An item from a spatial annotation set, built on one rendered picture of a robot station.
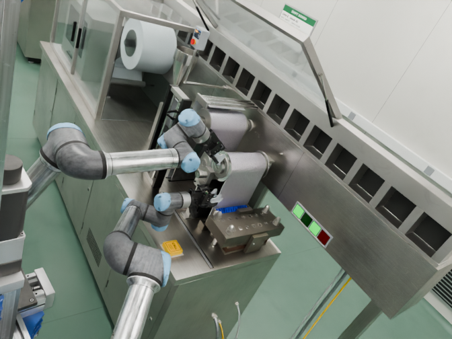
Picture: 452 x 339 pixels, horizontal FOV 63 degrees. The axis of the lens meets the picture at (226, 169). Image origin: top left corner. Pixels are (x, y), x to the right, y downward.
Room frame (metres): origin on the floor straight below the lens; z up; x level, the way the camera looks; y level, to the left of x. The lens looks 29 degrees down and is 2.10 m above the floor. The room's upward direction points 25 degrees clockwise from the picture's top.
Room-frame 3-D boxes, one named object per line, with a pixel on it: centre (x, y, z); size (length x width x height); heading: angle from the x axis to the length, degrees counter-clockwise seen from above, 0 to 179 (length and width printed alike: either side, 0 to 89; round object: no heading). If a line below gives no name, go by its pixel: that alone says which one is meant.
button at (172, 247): (1.27, 0.07, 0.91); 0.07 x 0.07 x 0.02; 47
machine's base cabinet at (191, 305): (2.23, 0.68, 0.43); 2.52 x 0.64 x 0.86; 47
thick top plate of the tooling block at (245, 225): (1.55, -0.21, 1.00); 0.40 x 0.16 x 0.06; 137
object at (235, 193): (1.60, -0.10, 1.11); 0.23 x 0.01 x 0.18; 137
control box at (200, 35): (1.95, 0.41, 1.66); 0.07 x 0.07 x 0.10; 47
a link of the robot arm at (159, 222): (1.31, 0.19, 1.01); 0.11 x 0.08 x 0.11; 100
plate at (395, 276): (2.32, 0.20, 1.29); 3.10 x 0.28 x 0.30; 47
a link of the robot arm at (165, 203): (1.31, 0.17, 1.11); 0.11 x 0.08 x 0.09; 137
